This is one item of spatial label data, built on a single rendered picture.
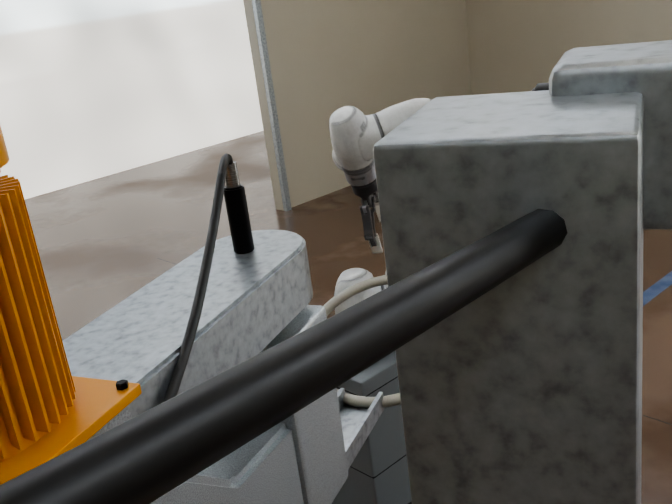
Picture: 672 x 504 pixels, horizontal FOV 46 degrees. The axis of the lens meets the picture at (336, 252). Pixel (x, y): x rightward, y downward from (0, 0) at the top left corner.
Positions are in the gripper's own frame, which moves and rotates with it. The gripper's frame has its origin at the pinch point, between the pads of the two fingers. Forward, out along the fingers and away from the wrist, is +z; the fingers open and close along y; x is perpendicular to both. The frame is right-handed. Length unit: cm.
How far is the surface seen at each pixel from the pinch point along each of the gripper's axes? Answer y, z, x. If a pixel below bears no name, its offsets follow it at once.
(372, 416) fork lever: 51, 17, 1
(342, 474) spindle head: 78, 1, 3
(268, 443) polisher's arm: 91, -29, -1
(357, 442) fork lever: 61, 13, 0
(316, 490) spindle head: 88, -9, 1
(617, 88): 107, -104, 61
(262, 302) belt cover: 79, -54, 3
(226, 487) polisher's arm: 105, -38, -2
